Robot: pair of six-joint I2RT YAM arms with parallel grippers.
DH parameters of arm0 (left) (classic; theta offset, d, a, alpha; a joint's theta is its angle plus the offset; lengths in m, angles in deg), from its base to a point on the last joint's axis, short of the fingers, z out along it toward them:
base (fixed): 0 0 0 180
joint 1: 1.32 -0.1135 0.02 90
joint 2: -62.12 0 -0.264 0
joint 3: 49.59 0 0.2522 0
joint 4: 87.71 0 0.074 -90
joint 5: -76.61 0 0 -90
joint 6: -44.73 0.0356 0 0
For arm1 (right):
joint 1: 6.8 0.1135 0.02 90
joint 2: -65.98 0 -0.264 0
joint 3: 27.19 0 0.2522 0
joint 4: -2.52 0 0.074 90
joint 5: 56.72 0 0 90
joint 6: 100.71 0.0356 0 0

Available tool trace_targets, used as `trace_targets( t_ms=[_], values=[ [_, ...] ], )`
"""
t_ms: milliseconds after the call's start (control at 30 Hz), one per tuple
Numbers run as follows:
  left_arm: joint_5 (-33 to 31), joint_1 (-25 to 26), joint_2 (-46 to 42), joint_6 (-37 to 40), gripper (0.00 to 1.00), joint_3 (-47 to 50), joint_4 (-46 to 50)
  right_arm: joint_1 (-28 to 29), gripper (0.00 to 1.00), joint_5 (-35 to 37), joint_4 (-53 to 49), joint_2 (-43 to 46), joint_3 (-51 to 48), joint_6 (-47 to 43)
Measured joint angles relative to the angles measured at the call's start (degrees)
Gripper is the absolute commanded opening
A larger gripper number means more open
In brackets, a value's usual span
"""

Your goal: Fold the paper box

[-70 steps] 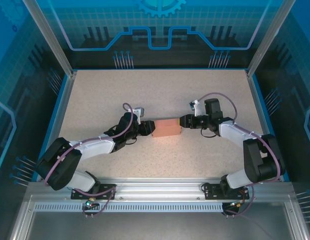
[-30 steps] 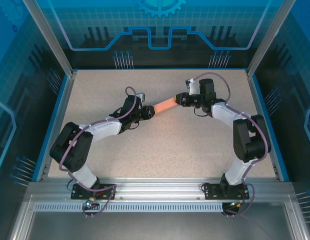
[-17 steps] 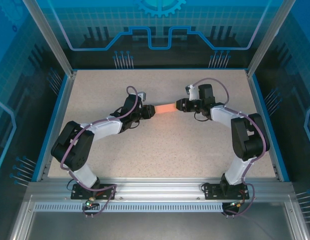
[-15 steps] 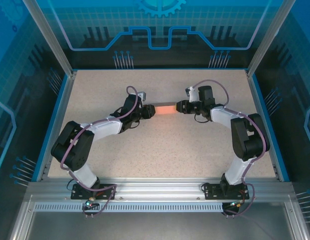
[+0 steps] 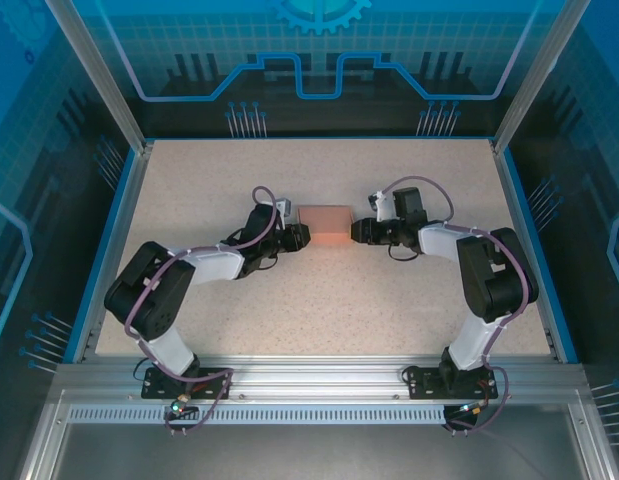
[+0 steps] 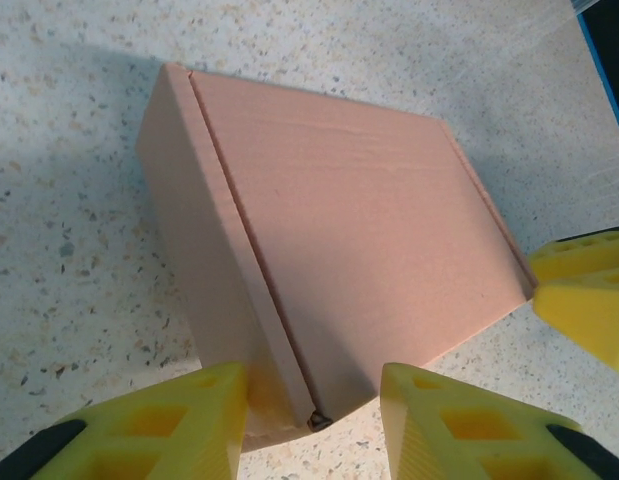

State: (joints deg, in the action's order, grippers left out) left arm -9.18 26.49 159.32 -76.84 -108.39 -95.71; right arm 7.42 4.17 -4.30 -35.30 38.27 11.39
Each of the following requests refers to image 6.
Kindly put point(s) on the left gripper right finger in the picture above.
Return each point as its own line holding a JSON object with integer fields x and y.
{"x": 479, "y": 435}

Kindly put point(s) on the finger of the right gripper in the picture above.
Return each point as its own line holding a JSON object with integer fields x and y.
{"x": 584, "y": 257}
{"x": 589, "y": 320}

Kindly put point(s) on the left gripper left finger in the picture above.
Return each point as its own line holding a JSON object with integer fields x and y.
{"x": 149, "y": 430}

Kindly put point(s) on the pink cardboard paper box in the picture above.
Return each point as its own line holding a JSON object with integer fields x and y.
{"x": 339, "y": 225}

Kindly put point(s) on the right blue table rim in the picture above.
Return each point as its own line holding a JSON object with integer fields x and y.
{"x": 609, "y": 65}

